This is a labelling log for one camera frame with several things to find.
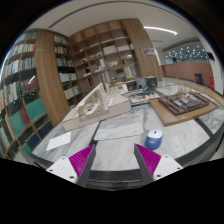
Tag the grey patterned mouse pad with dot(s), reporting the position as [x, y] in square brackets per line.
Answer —
[119, 127]

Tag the wooden open bookshelf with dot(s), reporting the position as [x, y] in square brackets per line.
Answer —
[103, 53]

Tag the grey model on white base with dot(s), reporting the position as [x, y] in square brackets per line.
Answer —
[141, 90]

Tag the blue and white computer mouse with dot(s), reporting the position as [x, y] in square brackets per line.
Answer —
[154, 139]

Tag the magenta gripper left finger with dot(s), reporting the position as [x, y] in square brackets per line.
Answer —
[75, 168]

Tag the brown architectural site model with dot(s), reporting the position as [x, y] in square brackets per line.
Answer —
[175, 109]

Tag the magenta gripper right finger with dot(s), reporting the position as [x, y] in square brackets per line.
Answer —
[154, 166]

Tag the white architectural building model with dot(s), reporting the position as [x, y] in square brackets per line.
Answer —
[101, 103]

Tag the glass fronted bookcase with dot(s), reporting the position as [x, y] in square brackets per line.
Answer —
[23, 117]

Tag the red fire extinguisher box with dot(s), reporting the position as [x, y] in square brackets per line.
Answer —
[211, 79]

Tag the wooden column panel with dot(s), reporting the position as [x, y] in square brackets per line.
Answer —
[51, 90]

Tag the white paper sheet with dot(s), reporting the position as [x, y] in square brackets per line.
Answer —
[59, 141]

